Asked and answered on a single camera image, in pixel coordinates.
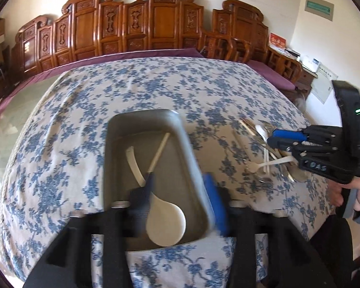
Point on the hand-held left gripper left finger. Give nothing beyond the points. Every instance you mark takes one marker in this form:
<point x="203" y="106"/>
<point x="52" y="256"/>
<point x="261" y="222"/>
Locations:
<point x="139" y="204"/>

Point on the white soup spoon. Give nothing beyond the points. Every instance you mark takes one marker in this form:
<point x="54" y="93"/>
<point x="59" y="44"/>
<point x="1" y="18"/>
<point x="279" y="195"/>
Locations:
<point x="135" y="165"/>

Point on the white telephone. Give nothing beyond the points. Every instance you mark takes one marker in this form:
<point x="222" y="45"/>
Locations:
<point x="311" y="63"/>

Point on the green wall sign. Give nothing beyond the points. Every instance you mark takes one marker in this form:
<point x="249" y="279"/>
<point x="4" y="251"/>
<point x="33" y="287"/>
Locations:
<point x="319" y="7"/>

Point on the white wall poster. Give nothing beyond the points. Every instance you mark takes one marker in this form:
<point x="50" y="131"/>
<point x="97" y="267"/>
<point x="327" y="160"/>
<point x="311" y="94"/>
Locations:
<point x="325" y="85"/>

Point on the long purple cushion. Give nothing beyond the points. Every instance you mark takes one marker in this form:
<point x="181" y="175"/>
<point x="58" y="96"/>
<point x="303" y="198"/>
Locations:
<point x="78" y="63"/>

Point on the blue floral tablecloth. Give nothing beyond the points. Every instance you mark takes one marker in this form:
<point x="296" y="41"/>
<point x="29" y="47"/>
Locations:
<point x="168" y="84"/>

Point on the grey rectangular tray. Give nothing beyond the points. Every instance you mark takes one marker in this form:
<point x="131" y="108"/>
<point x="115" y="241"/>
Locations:
<point x="175" y="171"/>

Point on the wooden side table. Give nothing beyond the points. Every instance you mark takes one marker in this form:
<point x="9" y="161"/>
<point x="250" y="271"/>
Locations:
<point x="288" y="64"/>

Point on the wooden chair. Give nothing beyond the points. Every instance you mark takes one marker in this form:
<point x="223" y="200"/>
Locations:
<point x="222" y="46"/>

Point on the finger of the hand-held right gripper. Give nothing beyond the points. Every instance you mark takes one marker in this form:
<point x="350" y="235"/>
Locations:
<point x="288" y="134"/>
<point x="280" y="144"/>

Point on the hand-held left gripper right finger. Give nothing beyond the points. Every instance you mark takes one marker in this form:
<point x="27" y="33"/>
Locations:
<point x="216" y="204"/>

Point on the short purple cushion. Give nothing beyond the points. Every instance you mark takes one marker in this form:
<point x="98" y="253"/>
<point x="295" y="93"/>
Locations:
<point x="273" y="73"/>

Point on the red box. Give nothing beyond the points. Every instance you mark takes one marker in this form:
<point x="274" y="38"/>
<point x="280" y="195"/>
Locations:
<point x="277" y="40"/>

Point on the long carved wooden sofa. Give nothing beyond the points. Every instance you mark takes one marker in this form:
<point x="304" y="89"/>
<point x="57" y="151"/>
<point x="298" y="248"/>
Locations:
<point x="162" y="21"/>

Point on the person's dark clothing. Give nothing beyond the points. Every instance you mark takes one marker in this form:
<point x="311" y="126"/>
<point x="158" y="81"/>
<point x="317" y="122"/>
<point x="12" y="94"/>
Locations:
<point x="343" y="246"/>

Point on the short carved wooden sofa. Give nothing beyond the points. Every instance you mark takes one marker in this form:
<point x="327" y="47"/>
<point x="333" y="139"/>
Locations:
<point x="246" y="21"/>

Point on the metal spoon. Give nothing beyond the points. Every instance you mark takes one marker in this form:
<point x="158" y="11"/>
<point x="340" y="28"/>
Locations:
<point x="267" y="177"/>

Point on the white rice paddle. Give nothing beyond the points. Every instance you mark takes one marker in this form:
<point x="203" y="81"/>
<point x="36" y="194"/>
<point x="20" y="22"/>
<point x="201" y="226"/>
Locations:
<point x="168" y="222"/>

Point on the cutlery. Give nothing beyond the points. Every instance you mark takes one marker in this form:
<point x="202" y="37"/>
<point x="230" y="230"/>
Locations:
<point x="260" y="130"/>

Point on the white plastic fork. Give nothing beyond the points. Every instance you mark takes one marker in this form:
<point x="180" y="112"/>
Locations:
<point x="253" y="166"/>

